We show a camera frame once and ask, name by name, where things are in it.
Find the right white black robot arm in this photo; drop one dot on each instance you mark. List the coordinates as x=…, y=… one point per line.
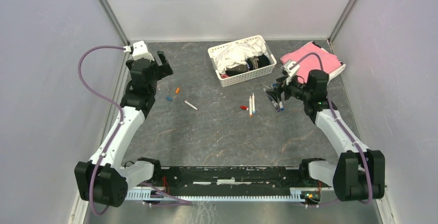
x=359, y=174

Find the white pen blue tip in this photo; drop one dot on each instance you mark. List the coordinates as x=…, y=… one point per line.
x=253, y=103

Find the white plastic basket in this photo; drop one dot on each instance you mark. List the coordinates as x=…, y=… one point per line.
x=228, y=81

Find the white cloth in basket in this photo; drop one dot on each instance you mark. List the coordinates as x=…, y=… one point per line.
x=237, y=53

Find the black cloth in basket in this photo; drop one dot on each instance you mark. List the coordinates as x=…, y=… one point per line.
x=253, y=63

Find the white pen blue ends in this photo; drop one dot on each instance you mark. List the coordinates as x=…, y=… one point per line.
x=279, y=102

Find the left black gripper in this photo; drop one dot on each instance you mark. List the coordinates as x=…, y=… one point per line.
x=163, y=70

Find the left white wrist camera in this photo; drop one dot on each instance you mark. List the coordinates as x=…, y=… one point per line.
x=139, y=50

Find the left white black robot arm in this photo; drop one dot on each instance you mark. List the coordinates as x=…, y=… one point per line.
x=101, y=180

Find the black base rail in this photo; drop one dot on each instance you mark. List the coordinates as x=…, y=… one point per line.
x=233, y=181

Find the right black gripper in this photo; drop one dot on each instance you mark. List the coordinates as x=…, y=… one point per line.
x=275, y=93

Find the white cloth under pink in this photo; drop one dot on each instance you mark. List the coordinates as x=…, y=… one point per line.
x=331, y=64

